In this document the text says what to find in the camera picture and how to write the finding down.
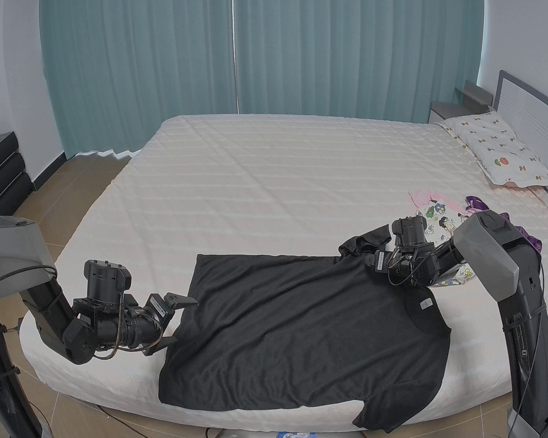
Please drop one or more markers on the blue-green curtain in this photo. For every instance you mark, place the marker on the blue-green curtain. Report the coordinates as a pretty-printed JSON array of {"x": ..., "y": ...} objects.
[
  {"x": 141, "y": 53},
  {"x": 347, "y": 39}
]

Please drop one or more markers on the black T-shirt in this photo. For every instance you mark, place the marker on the black T-shirt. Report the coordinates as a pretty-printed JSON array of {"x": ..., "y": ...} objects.
[{"x": 301, "y": 326}]

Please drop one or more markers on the white printed pillow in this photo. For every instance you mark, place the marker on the white printed pillow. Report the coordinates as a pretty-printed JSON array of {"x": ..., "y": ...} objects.
[{"x": 497, "y": 148}]

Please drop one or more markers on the bed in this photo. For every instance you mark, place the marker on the bed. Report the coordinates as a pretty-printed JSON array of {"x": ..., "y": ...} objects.
[{"x": 278, "y": 176}]

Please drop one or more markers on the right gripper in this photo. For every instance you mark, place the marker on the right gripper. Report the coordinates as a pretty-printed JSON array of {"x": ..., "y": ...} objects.
[{"x": 401, "y": 267}]

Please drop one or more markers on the black chest of drawers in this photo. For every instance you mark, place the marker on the black chest of drawers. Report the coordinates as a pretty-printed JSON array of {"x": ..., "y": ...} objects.
[{"x": 2, "y": 171}]

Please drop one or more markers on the pink garment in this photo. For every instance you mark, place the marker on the pink garment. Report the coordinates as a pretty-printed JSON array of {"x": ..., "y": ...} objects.
[{"x": 422, "y": 196}]

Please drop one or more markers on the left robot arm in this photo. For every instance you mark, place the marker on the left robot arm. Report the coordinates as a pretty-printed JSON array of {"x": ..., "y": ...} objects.
[{"x": 45, "y": 317}]

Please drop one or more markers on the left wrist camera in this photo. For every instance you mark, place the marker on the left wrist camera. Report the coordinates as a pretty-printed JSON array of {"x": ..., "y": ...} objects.
[{"x": 157, "y": 310}]

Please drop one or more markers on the grey bedside table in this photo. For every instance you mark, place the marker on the grey bedside table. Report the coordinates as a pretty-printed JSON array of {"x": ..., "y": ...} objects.
[{"x": 477, "y": 93}]

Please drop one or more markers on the purple garment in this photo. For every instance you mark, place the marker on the purple garment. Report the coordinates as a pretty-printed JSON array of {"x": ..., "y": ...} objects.
[{"x": 477, "y": 202}]

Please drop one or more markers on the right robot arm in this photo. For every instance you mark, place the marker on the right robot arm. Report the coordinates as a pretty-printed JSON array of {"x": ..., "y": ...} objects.
[{"x": 484, "y": 253}]

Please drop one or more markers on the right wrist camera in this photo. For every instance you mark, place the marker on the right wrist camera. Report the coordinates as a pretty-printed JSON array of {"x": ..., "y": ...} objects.
[{"x": 380, "y": 260}]

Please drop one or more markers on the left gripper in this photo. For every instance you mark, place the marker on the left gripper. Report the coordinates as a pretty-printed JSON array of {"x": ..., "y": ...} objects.
[{"x": 144, "y": 331}]

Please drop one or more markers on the white printed garment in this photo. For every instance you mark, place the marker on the white printed garment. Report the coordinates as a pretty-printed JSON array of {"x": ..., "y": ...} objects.
[{"x": 438, "y": 217}]

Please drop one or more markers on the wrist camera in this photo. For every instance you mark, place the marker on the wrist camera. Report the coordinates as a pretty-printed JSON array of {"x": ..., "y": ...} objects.
[
  {"x": 157, "y": 310},
  {"x": 380, "y": 260}
]

